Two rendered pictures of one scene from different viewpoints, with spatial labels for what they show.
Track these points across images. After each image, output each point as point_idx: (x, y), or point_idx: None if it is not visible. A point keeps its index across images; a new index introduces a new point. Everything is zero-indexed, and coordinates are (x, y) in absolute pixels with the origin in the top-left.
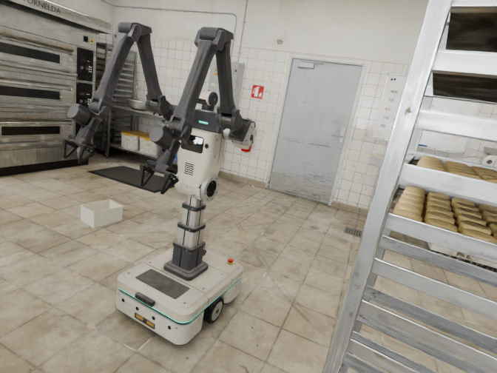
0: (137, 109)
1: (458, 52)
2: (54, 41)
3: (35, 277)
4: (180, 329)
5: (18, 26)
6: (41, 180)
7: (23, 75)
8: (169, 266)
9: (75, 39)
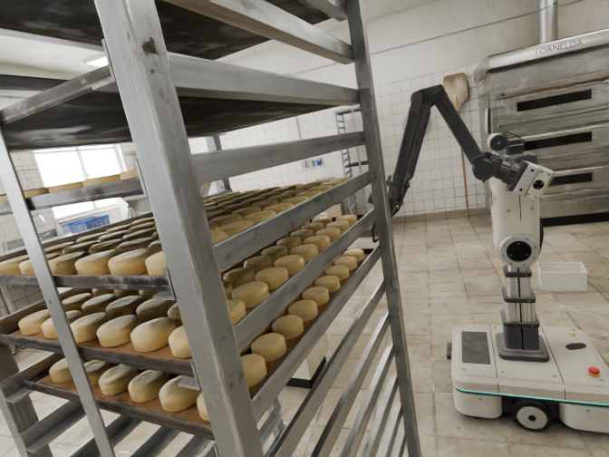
0: None
1: None
2: (584, 76)
3: (446, 311)
4: (454, 393)
5: (539, 79)
6: (555, 234)
7: (544, 125)
8: (497, 336)
9: None
